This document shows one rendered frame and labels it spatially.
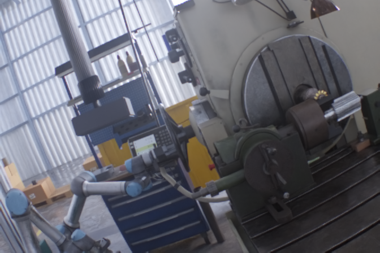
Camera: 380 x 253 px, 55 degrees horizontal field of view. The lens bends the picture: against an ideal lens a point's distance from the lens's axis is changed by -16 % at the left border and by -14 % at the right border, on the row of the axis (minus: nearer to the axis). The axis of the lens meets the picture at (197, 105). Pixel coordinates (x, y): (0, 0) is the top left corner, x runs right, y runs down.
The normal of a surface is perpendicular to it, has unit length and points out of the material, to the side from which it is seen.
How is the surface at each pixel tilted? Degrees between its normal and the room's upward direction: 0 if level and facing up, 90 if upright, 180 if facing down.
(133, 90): 90
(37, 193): 90
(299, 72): 90
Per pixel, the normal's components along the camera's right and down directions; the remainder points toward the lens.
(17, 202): 0.42, -0.22
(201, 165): 0.10, 0.07
